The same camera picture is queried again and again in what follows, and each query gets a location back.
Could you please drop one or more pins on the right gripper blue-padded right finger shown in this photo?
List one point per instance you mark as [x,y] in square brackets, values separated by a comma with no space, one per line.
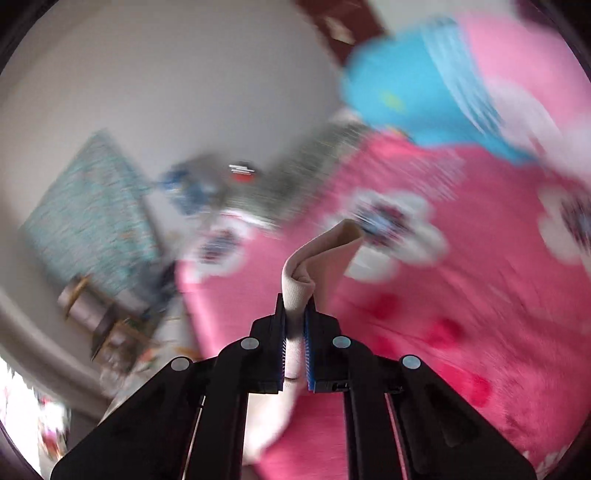
[325,363]

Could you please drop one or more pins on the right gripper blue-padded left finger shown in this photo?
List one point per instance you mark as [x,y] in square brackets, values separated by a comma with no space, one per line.
[270,357]

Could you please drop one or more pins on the beige zip-up jacket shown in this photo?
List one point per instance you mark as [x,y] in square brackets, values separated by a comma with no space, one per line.
[311,273]

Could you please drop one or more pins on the grey lace cloth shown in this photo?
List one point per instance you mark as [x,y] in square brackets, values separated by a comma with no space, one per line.
[296,177]

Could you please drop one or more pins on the wooden chair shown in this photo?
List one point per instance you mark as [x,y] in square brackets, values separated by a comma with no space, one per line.
[117,336]

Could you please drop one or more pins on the pink floral fleece blanket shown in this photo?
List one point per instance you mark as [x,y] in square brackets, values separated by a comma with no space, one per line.
[476,265]

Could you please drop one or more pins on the blue pillow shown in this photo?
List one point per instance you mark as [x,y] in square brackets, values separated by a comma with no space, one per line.
[425,84]

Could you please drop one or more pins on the dark red wooden door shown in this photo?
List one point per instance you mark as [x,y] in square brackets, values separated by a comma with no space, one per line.
[342,24]

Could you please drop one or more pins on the teal floral wall cloth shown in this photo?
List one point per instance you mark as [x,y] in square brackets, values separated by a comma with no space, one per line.
[93,220]

